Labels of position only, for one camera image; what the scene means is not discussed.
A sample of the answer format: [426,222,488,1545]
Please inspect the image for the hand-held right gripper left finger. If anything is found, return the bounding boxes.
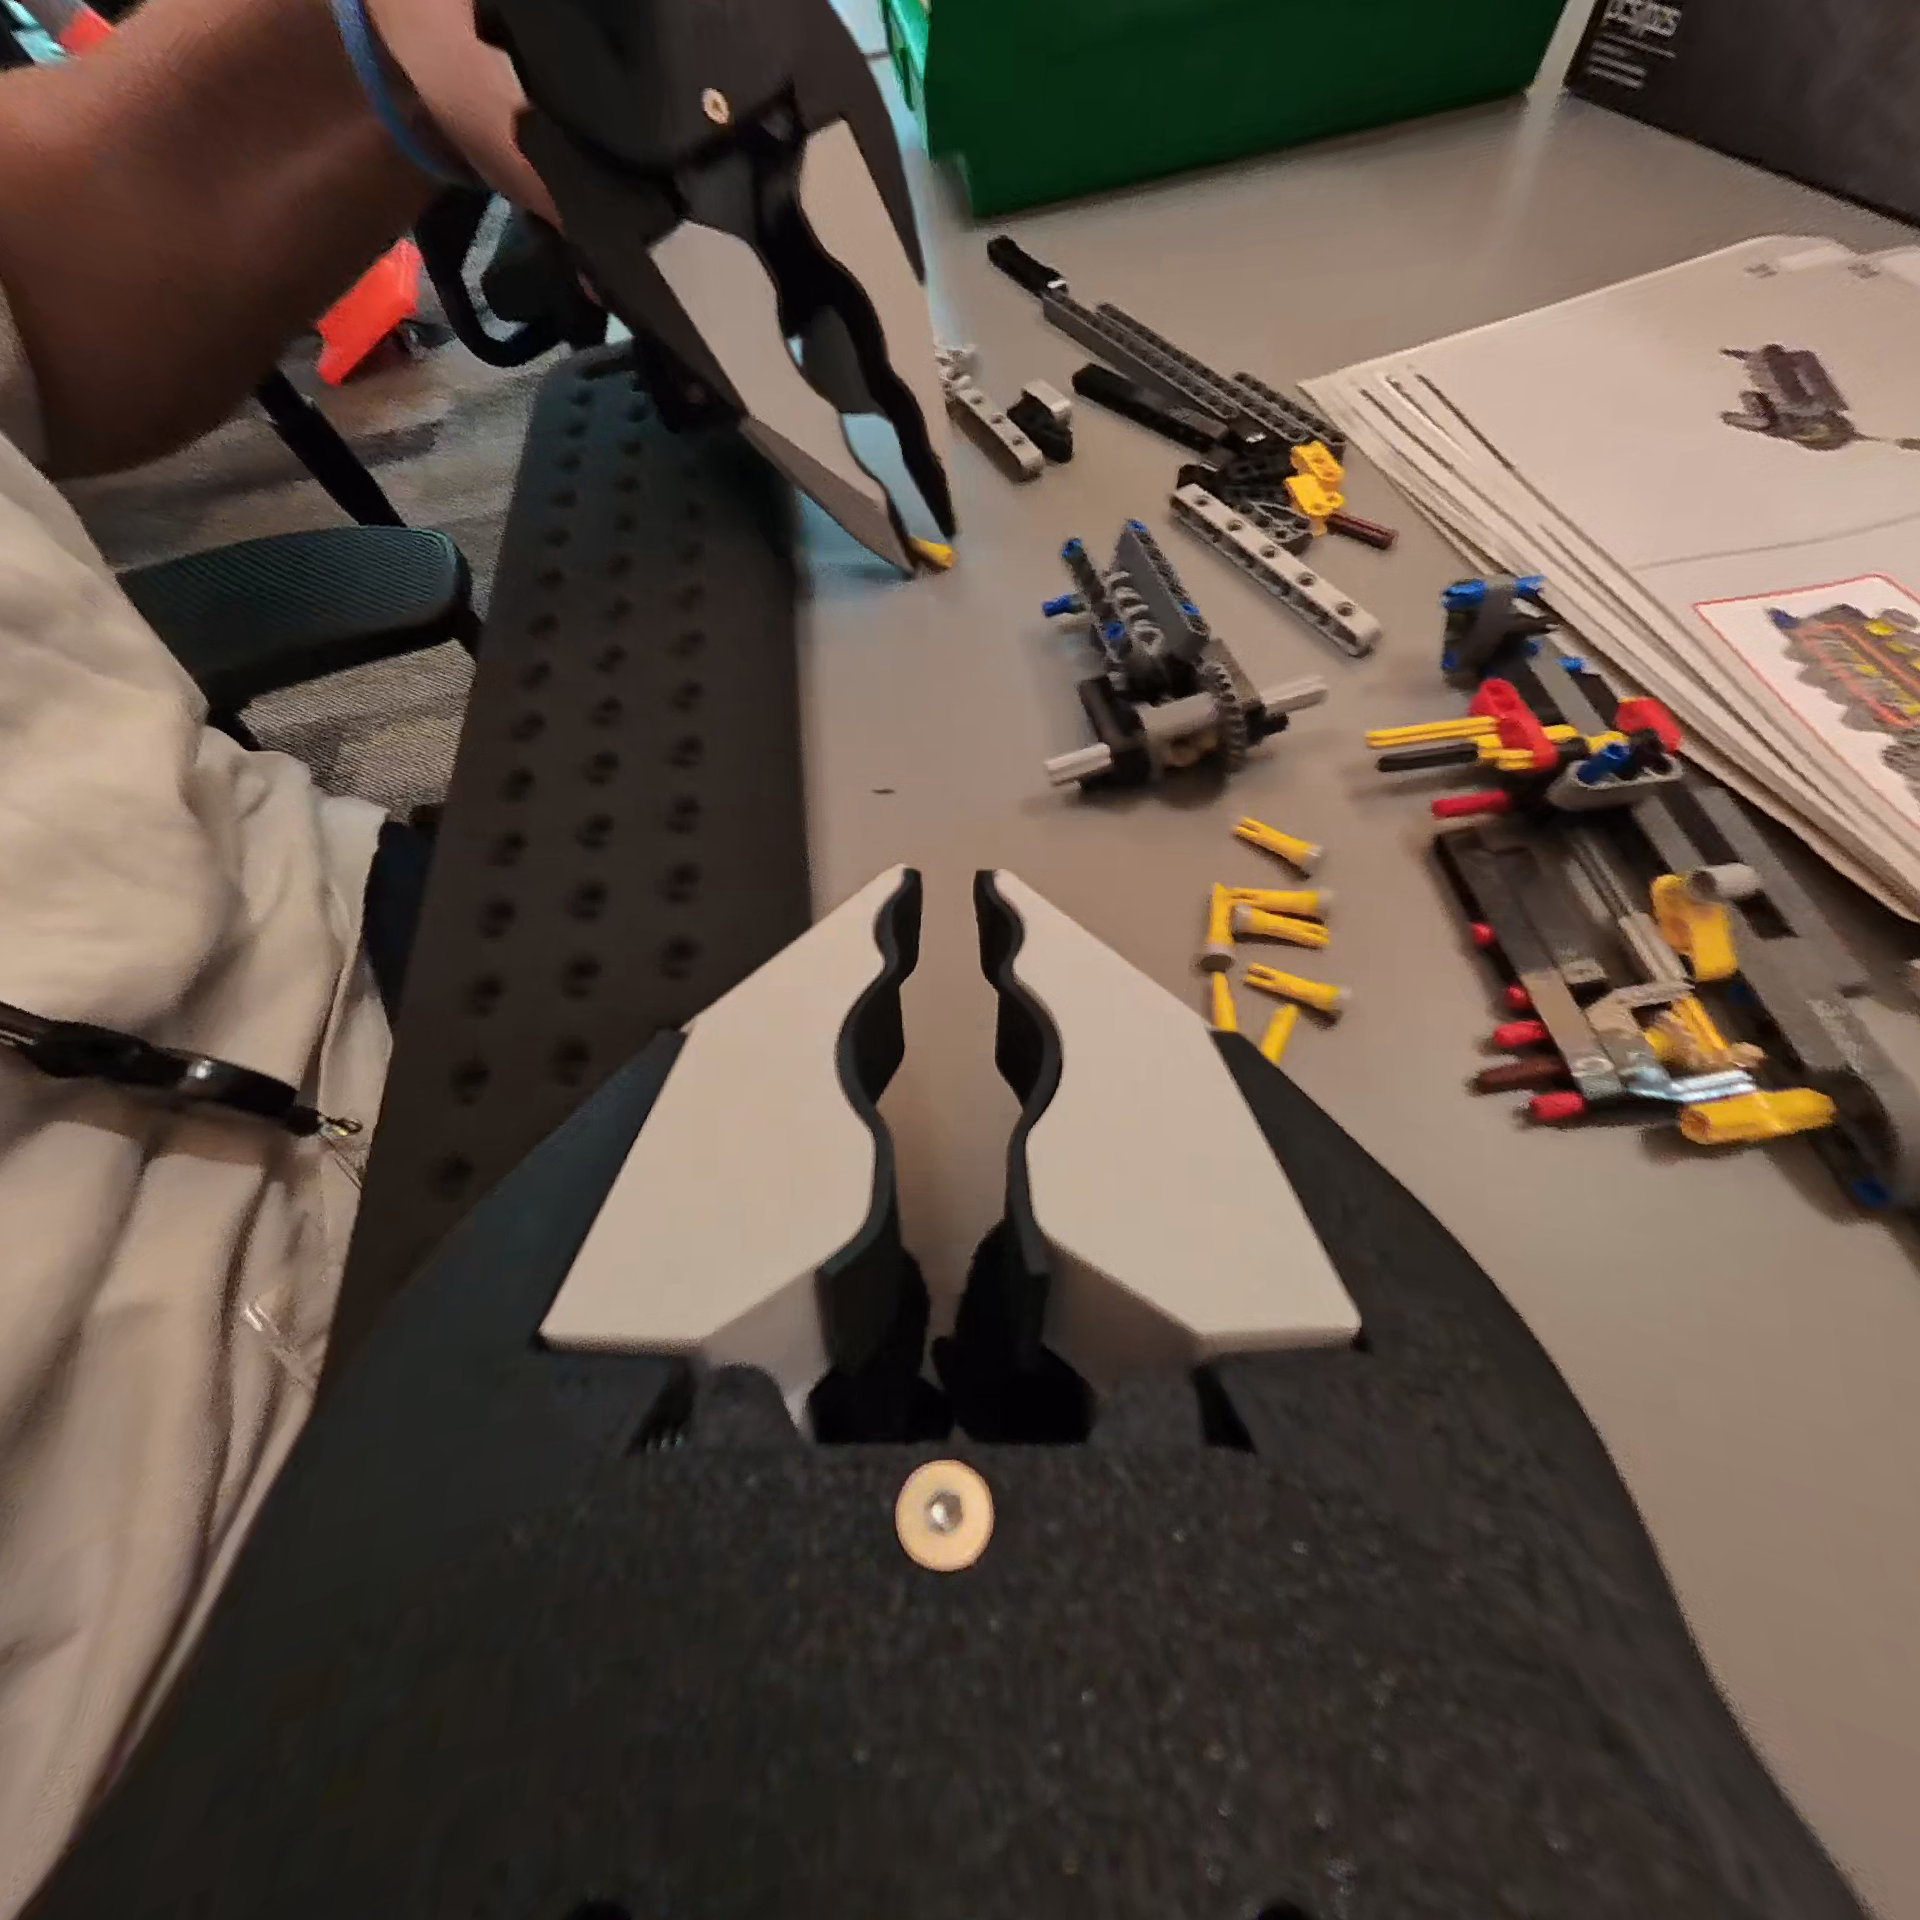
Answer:
[537,864,924,1422]

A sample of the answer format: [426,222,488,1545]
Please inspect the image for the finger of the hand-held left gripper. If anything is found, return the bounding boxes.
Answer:
[650,222,921,571]
[790,123,961,538]

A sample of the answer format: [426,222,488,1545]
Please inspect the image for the lego instruction booklet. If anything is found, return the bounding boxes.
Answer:
[1304,238,1920,917]

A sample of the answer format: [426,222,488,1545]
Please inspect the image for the light grey lego beam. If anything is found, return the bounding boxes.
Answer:
[1171,482,1382,657]

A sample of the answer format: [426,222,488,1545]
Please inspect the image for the green storage bin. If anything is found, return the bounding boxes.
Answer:
[885,0,1568,219]

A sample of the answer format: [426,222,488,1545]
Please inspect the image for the blue wristband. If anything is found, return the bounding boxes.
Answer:
[329,0,472,192]

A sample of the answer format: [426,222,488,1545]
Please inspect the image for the black shoulder strap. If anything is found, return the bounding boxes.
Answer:
[0,1001,366,1138]

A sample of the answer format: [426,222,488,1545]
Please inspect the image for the cluster of capped yellow pins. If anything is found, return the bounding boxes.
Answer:
[1195,817,1353,1066]

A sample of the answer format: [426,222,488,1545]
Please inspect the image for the lego gear axle assembly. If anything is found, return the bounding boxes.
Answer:
[1043,520,1329,788]

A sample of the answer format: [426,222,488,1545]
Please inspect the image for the bundle of black lego beams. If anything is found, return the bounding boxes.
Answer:
[987,235,1397,548]

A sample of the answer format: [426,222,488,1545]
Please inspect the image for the grey black lego chassis assembly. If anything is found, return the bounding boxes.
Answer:
[1364,577,1920,1209]

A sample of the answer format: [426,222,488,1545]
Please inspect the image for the person's left forearm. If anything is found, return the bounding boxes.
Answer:
[0,0,528,482]

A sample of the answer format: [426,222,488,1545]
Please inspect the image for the black perforated board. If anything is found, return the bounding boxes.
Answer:
[322,353,811,1382]

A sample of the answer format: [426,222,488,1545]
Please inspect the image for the black chair armrest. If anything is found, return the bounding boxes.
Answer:
[120,525,483,745]

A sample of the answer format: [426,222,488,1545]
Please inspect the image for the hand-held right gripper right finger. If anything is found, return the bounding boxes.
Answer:
[977,867,1364,1408]

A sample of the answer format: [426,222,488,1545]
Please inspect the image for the black lego set box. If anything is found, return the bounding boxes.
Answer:
[1568,0,1920,226]

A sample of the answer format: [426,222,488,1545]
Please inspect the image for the orange object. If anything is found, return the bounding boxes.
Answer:
[316,238,426,384]

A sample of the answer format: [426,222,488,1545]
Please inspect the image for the small light grey lego assembly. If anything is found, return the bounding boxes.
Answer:
[938,345,1044,482]

